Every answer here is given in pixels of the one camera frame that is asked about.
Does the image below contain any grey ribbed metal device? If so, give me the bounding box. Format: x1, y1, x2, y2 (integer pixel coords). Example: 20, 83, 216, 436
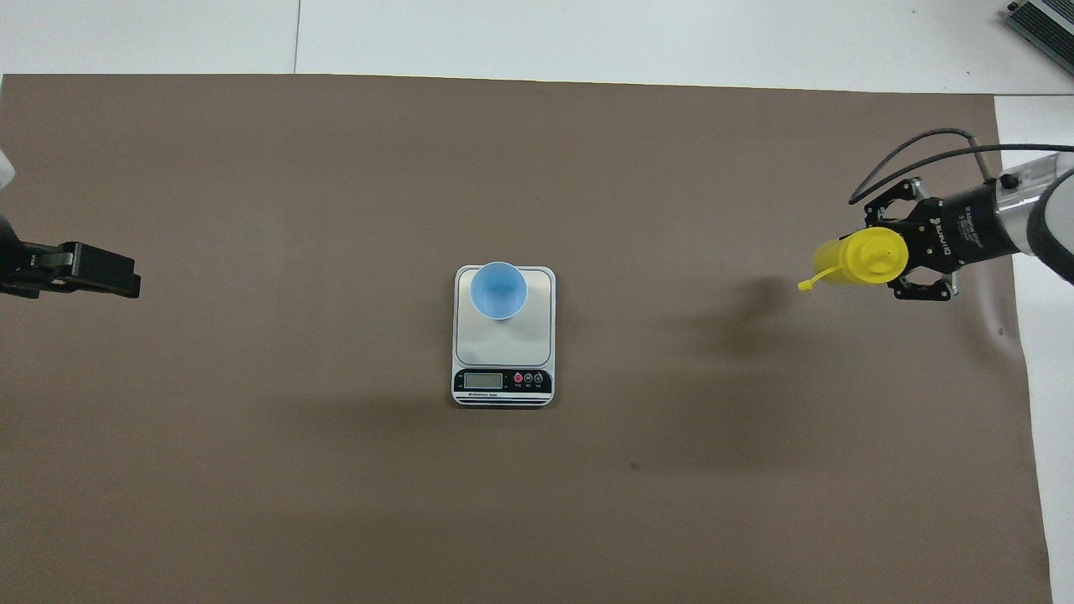
1004, 0, 1074, 81

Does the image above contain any light blue plastic cup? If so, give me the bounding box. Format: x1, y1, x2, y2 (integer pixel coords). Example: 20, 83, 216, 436
469, 261, 529, 322

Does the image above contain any silver digital kitchen scale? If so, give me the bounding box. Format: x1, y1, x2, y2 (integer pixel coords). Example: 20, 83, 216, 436
452, 265, 557, 409

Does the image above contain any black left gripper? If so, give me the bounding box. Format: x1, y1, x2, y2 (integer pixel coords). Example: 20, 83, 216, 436
0, 215, 143, 299

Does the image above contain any yellow squeeze bottle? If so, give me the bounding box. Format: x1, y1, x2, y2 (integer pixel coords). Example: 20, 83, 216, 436
797, 226, 910, 294

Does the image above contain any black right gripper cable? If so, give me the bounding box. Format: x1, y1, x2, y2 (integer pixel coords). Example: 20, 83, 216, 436
848, 128, 1074, 207

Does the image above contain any brown table mat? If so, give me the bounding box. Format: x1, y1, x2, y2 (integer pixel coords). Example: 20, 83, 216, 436
0, 73, 1055, 604

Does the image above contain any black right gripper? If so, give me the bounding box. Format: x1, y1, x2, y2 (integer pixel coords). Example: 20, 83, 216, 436
865, 177, 1019, 303

